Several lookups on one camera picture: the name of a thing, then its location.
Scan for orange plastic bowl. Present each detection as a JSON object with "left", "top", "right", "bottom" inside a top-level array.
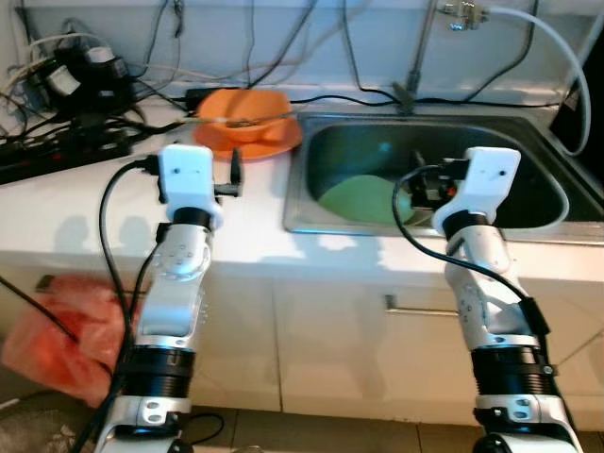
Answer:
[{"left": 198, "top": 88, "right": 295, "bottom": 144}]

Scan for white kitchen cabinet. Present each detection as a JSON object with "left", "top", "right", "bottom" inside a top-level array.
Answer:
[{"left": 0, "top": 247, "right": 604, "bottom": 430}]

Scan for orange plastic plate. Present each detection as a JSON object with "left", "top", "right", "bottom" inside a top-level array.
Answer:
[{"left": 193, "top": 118, "right": 304, "bottom": 162}]

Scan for green plate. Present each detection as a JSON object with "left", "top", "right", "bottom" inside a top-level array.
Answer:
[{"left": 318, "top": 175, "right": 416, "bottom": 226}]

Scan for black power adapter brick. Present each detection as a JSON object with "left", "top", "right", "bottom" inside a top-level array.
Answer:
[{"left": 184, "top": 87, "right": 227, "bottom": 107}]

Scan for stainless steel sink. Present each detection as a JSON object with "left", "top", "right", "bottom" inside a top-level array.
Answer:
[{"left": 283, "top": 111, "right": 604, "bottom": 237}]

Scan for metal faucet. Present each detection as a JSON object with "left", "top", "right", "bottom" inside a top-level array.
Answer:
[{"left": 394, "top": 0, "right": 482, "bottom": 116}]

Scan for black charger box white labels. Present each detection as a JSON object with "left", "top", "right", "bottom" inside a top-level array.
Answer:
[{"left": 24, "top": 42, "right": 143, "bottom": 122}]

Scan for black power strip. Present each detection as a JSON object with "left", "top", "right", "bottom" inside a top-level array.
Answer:
[{"left": 0, "top": 132, "right": 138, "bottom": 185}]

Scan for black appliance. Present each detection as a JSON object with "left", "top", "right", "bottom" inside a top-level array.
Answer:
[{"left": 547, "top": 28, "right": 604, "bottom": 157}]

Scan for orange plastic bag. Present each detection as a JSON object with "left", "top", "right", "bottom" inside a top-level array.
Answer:
[{"left": 0, "top": 274, "right": 128, "bottom": 409}]

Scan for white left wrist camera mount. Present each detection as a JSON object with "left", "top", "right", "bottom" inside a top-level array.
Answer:
[{"left": 156, "top": 143, "right": 227, "bottom": 230}]

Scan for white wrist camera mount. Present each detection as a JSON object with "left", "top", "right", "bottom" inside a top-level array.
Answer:
[
  {"left": 156, "top": 143, "right": 227, "bottom": 230},
  {"left": 432, "top": 146, "right": 523, "bottom": 234}
]

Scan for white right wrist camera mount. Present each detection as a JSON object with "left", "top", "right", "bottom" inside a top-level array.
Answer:
[{"left": 432, "top": 146, "right": 523, "bottom": 234}]

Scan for black power cable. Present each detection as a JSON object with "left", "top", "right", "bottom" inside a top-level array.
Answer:
[
  {"left": 342, "top": 0, "right": 405, "bottom": 103},
  {"left": 247, "top": 0, "right": 320, "bottom": 91},
  {"left": 225, "top": 87, "right": 567, "bottom": 107},
  {"left": 465, "top": 14, "right": 546, "bottom": 105}
]

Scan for white hose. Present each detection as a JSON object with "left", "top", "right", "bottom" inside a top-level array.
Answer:
[{"left": 477, "top": 5, "right": 594, "bottom": 157}]

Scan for black floor cable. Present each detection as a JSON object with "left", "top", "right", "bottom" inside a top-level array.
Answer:
[{"left": 177, "top": 409, "right": 229, "bottom": 446}]

